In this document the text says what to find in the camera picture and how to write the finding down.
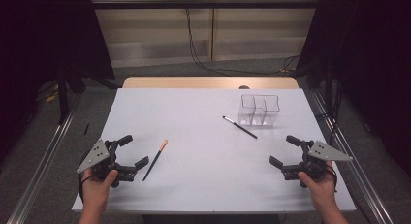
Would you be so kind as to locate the person's right hand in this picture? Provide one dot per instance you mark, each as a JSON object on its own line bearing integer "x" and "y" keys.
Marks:
{"x": 323, "y": 191}

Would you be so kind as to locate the clear plastic organizer box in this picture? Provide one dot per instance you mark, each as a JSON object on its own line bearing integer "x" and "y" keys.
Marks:
{"x": 258, "y": 111}

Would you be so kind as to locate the aluminium floor rail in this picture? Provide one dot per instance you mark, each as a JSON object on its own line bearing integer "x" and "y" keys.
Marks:
{"x": 355, "y": 172}
{"x": 45, "y": 162}

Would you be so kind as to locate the black curtain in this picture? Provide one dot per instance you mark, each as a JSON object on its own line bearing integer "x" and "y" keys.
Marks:
{"x": 371, "y": 56}
{"x": 48, "y": 36}

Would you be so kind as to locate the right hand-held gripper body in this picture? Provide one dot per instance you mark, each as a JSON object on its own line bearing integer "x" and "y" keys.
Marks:
{"x": 323, "y": 153}

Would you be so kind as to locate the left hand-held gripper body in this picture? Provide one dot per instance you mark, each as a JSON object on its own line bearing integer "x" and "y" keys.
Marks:
{"x": 97, "y": 154}

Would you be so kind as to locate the black metal stand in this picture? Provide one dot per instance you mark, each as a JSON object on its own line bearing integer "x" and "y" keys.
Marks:
{"x": 63, "y": 98}

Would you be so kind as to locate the small black floor object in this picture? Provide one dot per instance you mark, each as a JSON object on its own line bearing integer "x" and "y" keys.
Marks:
{"x": 86, "y": 129}

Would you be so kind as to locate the wooden table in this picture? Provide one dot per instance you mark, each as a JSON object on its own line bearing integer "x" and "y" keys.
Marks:
{"x": 194, "y": 82}

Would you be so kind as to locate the person's left hand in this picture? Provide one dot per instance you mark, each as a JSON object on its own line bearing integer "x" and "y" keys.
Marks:
{"x": 97, "y": 193}

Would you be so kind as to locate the black brush with silver ferrule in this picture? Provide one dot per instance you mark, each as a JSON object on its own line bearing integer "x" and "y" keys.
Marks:
{"x": 240, "y": 127}

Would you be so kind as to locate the black horizontal bar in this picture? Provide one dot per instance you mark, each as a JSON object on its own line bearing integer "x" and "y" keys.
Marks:
{"x": 206, "y": 4}

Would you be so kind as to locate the white board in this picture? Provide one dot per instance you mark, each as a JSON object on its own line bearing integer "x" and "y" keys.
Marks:
{"x": 200, "y": 172}

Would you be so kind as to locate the orange-tipped makeup brush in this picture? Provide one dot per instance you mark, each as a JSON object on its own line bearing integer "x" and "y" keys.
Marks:
{"x": 155, "y": 159}

